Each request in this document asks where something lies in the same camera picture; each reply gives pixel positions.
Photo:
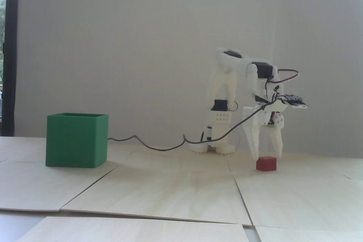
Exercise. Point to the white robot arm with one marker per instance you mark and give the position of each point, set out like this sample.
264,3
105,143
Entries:
221,86

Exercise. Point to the red block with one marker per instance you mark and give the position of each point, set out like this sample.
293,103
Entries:
266,164

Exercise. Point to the white magnetic board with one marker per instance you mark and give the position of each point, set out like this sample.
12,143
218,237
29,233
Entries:
141,40

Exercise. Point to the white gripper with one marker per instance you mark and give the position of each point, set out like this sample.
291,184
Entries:
261,117

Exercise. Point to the green box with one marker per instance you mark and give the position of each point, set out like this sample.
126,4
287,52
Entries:
75,141

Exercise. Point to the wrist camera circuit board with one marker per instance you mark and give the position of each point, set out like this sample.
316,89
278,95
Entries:
295,101

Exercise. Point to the black window frame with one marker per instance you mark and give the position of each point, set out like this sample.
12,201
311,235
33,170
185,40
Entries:
12,54

